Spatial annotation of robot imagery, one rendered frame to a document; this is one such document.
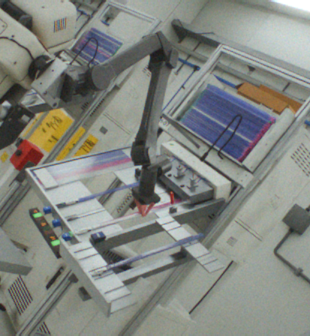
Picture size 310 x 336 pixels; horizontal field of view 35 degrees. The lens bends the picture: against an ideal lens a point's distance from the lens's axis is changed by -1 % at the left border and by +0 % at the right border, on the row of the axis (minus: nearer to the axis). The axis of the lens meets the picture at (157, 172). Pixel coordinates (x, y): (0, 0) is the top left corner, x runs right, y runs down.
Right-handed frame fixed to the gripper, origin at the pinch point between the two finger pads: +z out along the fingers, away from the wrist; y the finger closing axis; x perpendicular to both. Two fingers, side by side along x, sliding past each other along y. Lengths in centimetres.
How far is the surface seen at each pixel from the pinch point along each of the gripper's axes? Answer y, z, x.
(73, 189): 57, 24, 0
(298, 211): 53, 87, -181
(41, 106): 158, 29, -27
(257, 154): 11, -6, -67
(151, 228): 13.4, 21.3, -15.5
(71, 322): 21, 71, 16
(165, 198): 27.9, 19.8, -32.8
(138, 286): -14.1, 20.6, 8.2
